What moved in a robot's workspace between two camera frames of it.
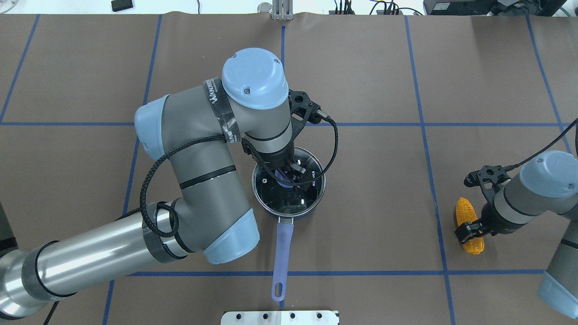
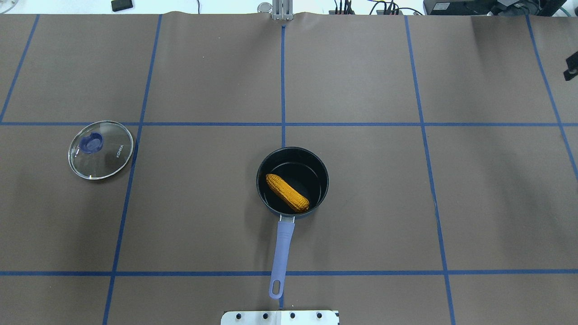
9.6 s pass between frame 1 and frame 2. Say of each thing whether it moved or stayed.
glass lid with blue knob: moved
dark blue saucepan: stayed
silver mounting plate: stayed
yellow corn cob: moved
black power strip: stayed
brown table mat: stayed
